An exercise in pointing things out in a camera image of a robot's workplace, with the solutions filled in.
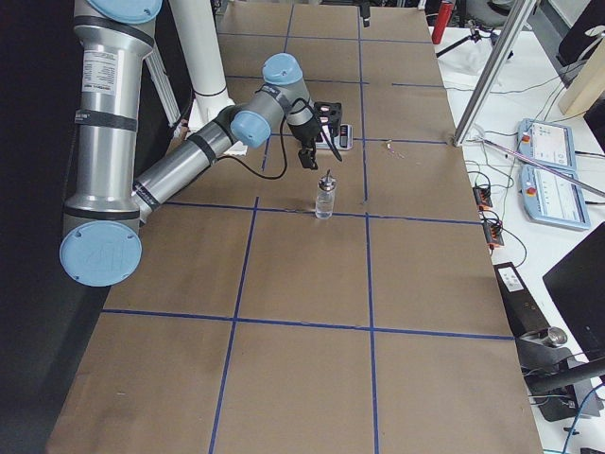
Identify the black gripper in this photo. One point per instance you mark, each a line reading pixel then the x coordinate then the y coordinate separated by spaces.
pixel 303 130

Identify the clear glass sauce bottle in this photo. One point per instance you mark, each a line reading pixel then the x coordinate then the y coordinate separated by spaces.
pixel 326 195

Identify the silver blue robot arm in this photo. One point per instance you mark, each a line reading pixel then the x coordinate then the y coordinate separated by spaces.
pixel 100 241

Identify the silver digital kitchen scale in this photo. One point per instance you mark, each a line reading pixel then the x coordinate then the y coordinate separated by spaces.
pixel 342 138

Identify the red cylinder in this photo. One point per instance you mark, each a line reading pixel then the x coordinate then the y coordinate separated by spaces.
pixel 442 20

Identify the blue teach pendant far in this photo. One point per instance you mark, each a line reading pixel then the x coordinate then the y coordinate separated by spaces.
pixel 548 143

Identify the blue teach pendant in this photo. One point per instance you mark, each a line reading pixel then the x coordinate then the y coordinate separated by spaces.
pixel 548 143
pixel 551 200

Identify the blue teach pendant near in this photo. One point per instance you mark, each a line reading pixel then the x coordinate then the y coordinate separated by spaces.
pixel 551 200

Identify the black box white label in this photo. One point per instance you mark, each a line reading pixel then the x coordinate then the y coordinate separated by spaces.
pixel 523 313

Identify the black monitor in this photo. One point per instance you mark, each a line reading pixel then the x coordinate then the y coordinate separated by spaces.
pixel 576 287

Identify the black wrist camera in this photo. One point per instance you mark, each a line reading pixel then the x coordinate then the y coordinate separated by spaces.
pixel 334 127

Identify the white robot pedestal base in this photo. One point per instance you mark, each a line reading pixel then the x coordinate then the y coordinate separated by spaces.
pixel 196 29

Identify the aluminium frame post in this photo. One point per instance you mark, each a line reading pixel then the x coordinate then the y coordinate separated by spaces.
pixel 507 38

